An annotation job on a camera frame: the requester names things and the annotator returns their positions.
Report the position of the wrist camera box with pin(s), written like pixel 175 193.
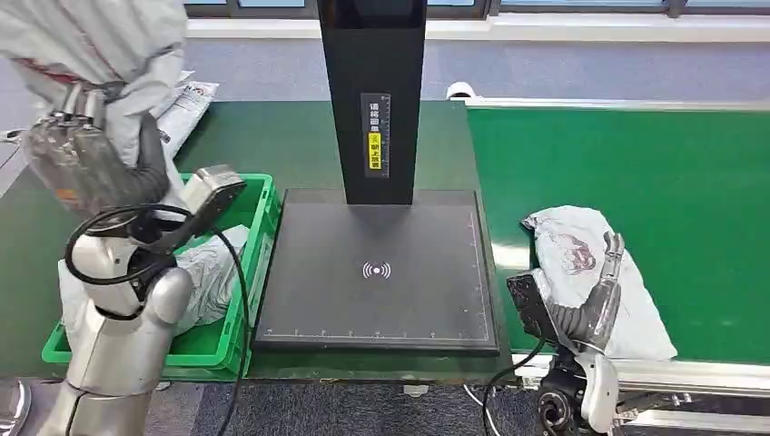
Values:
pixel 210 189
pixel 529 307

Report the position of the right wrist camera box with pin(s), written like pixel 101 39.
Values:
pixel 529 307

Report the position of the white parcel with grey print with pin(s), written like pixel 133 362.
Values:
pixel 210 271

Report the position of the small metal table bracket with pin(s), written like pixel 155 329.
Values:
pixel 415 390

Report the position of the green plastic crate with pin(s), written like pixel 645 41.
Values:
pixel 264 204

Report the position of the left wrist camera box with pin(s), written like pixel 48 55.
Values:
pixel 210 189

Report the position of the aluminium conveyor frame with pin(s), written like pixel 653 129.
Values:
pixel 710 376

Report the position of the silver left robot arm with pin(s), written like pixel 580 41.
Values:
pixel 126 349

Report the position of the chrome metal leg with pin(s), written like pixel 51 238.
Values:
pixel 15 406

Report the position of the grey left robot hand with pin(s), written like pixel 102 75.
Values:
pixel 96 168

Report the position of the grey parcel with dragon print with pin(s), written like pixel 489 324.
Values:
pixel 637 319

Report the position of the black parcel scanner stand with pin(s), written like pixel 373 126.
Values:
pixel 391 301

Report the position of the white parcel with red print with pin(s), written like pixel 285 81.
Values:
pixel 185 76

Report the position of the dark green table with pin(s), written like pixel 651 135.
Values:
pixel 271 138

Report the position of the dark window frame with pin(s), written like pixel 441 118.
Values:
pixel 240 6

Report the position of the green conveyor belt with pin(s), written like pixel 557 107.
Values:
pixel 613 162

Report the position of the white conveyor end cap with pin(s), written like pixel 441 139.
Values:
pixel 460 90

